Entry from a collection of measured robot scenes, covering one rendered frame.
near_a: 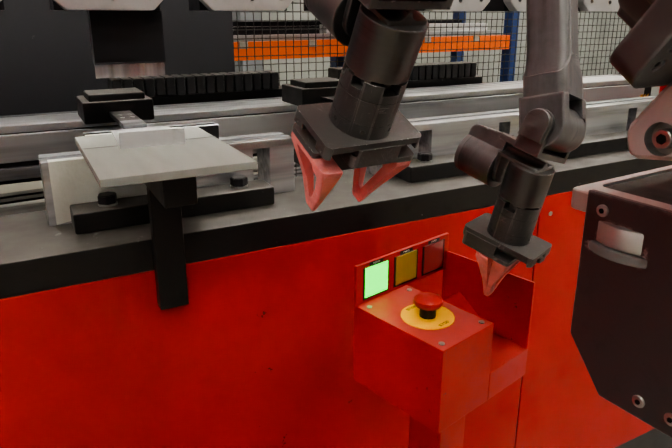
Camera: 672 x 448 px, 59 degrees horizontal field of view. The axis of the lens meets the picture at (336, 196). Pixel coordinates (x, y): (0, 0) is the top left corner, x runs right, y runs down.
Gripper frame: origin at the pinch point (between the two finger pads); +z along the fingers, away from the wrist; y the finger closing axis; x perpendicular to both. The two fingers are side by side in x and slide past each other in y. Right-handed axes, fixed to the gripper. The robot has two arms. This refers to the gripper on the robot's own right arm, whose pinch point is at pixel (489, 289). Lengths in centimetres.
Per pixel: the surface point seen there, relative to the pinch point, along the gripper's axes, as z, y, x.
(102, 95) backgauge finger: -7, 70, 19
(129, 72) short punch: -17, 54, 23
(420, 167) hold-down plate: -3.8, 25.5, -18.1
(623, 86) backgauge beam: -8, 22, -117
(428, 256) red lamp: 1.2, 11.1, -1.4
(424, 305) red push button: 0.0, 3.7, 11.0
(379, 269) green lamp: 0.3, 12.8, 9.1
